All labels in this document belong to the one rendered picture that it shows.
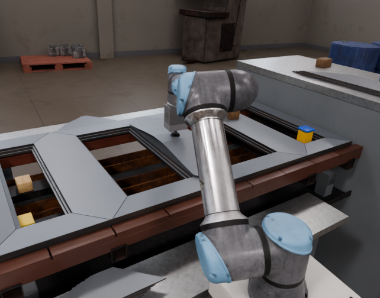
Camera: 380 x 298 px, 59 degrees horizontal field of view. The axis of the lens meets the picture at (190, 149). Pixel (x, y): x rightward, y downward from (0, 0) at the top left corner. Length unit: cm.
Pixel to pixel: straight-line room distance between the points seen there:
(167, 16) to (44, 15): 259
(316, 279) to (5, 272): 81
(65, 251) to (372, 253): 151
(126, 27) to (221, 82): 696
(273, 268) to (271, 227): 9
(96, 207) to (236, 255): 51
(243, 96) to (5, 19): 661
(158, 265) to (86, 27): 671
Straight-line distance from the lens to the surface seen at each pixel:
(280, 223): 83
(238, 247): 78
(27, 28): 735
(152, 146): 150
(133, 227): 105
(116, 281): 105
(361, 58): 488
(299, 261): 83
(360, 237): 201
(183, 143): 143
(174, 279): 110
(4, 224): 112
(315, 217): 146
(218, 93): 88
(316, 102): 194
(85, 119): 197
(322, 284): 104
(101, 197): 116
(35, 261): 100
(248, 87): 92
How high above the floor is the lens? 149
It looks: 26 degrees down
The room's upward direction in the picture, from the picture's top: 3 degrees clockwise
